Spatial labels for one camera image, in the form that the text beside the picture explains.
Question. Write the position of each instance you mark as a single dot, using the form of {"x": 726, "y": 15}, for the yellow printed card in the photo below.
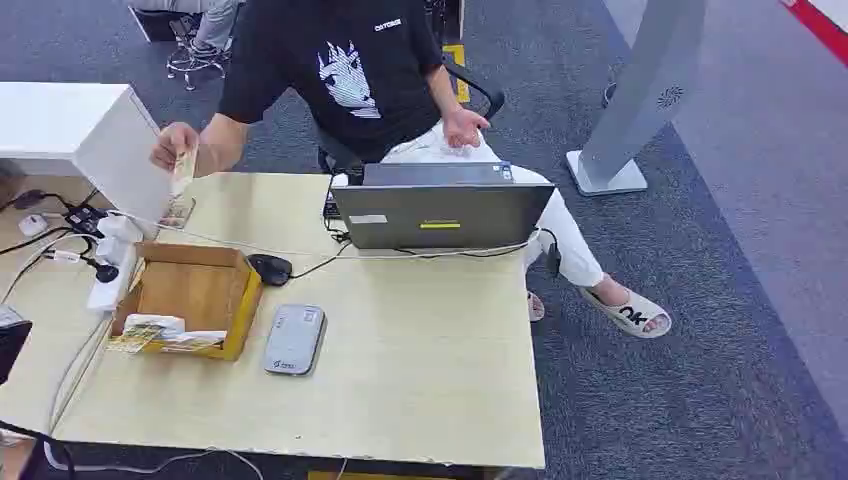
{"x": 134, "y": 339}

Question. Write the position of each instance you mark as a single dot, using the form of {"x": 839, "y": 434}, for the white power strip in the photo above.
{"x": 114, "y": 278}

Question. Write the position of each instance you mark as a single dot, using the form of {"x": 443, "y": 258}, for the grey floor stand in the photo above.
{"x": 636, "y": 86}

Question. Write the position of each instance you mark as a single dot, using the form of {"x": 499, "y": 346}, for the black round plug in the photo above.
{"x": 106, "y": 272}

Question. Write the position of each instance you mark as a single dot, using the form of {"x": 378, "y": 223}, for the grey laptop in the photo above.
{"x": 450, "y": 215}

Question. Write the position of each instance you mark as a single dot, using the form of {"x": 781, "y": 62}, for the person's right hand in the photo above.
{"x": 171, "y": 140}

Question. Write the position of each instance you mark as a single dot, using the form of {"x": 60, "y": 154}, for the chrome chair base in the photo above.
{"x": 192, "y": 63}

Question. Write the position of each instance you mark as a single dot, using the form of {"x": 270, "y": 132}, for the grey flat card reader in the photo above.
{"x": 295, "y": 339}

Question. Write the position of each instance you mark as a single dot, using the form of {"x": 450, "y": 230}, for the small white adapter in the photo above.
{"x": 32, "y": 225}

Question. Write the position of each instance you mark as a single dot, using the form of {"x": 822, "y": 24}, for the black computer mouse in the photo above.
{"x": 270, "y": 269}

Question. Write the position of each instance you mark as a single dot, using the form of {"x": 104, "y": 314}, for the background person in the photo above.
{"x": 215, "y": 23}

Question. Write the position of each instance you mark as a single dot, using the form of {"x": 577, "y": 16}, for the wooden card box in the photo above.
{"x": 199, "y": 285}

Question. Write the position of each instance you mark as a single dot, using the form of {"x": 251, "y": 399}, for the white cabinet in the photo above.
{"x": 99, "y": 142}

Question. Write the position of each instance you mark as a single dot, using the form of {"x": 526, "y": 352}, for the person's left hand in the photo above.
{"x": 464, "y": 126}

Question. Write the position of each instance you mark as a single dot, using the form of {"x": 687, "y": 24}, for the black office chair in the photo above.
{"x": 480, "y": 89}

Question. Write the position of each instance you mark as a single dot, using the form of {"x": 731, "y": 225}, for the white card stack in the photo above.
{"x": 172, "y": 330}

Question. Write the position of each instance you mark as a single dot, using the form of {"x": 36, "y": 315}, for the black power adapter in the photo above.
{"x": 85, "y": 218}

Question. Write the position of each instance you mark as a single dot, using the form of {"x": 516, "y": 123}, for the seated person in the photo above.
{"x": 358, "y": 66}

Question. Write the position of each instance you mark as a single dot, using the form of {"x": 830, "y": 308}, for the beige sandal with print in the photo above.
{"x": 632, "y": 314}

